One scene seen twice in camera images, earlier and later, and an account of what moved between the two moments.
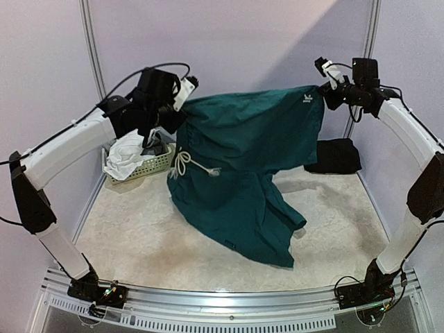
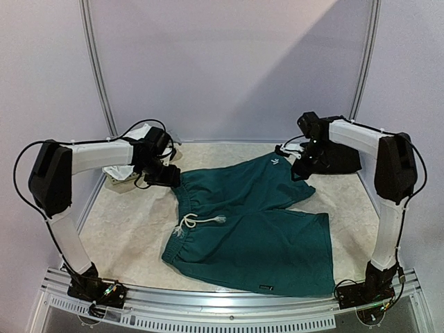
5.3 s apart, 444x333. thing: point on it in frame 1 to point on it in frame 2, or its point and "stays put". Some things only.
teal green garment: [229, 144] to [233, 225]
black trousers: [336, 156] stays put
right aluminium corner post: [372, 29] stays put
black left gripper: [173, 125] to [170, 180]
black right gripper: [330, 96] to [302, 166]
